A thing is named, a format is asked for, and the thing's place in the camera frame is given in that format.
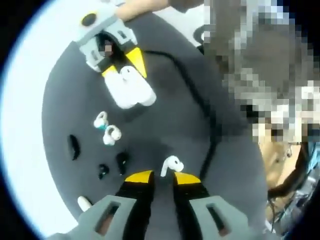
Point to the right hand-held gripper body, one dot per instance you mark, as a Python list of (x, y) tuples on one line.
[(100, 17)]

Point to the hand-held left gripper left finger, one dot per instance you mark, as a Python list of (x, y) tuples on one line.
[(87, 220)]

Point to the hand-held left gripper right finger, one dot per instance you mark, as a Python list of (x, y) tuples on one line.
[(232, 217)]

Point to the white oval earphone charging case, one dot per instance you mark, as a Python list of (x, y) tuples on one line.
[(83, 203)]

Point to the white flip-lid earphone charging case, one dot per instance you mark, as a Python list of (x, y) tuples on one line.
[(130, 92)]

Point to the black earphone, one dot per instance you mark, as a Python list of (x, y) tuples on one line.
[(103, 171), (121, 162)]

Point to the black earphone charging case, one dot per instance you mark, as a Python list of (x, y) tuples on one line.
[(74, 147)]

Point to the white stem earphone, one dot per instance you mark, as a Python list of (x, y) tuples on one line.
[(171, 163)]

